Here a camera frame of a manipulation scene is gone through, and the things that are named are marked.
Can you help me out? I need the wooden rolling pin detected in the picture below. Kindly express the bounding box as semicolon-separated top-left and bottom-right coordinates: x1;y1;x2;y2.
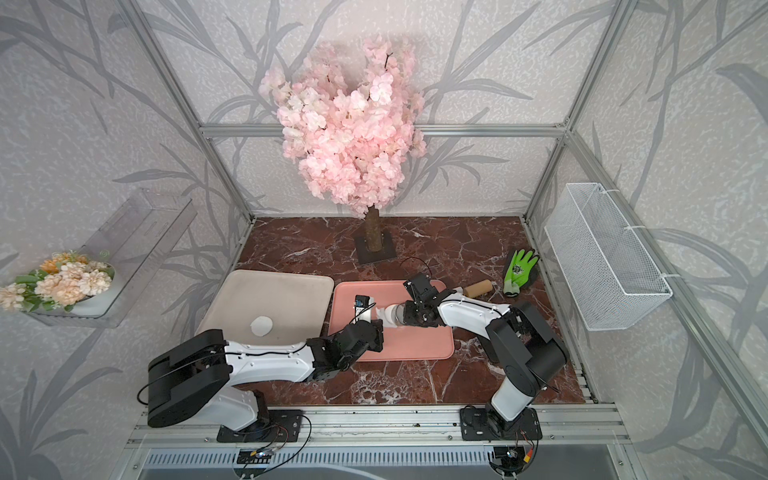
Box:
463;279;495;298

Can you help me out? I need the round cut dumpling wrapper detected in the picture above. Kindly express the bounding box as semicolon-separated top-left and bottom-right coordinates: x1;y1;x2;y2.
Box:
250;316;274;337

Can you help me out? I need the white dough ball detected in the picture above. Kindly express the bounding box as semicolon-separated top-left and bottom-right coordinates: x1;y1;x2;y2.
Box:
375;304;405;328

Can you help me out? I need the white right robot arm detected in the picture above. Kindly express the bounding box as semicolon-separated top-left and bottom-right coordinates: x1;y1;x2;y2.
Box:
399;274;568;423

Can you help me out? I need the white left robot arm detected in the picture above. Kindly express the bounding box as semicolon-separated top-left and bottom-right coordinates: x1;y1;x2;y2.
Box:
146;320;384;431

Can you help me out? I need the beige silicone mat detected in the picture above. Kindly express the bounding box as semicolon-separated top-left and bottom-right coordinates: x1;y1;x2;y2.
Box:
197;270;334;346

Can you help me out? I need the black metal tree base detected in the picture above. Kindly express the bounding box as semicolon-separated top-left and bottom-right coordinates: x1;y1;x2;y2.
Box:
353;230;397;266

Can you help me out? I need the green work glove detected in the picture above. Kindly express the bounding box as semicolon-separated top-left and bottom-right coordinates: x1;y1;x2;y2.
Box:
502;249;539;298

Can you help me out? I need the artificial cherry blossom tree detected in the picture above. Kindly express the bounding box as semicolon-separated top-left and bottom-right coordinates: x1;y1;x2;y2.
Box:
259;37;426;254

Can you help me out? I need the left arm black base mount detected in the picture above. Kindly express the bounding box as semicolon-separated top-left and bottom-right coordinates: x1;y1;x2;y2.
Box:
216;409;303;444

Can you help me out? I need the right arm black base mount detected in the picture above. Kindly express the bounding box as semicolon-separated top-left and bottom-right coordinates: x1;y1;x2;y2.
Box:
459;404;543;441

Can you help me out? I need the white wire mesh basket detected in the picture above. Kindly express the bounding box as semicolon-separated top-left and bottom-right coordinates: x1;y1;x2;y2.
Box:
544;183;673;331

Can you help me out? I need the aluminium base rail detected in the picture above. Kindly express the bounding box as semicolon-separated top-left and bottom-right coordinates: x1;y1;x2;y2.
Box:
111;404;647;479

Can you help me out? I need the clear plastic wall shelf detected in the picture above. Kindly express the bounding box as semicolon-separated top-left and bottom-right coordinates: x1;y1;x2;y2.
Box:
29;188;197;328

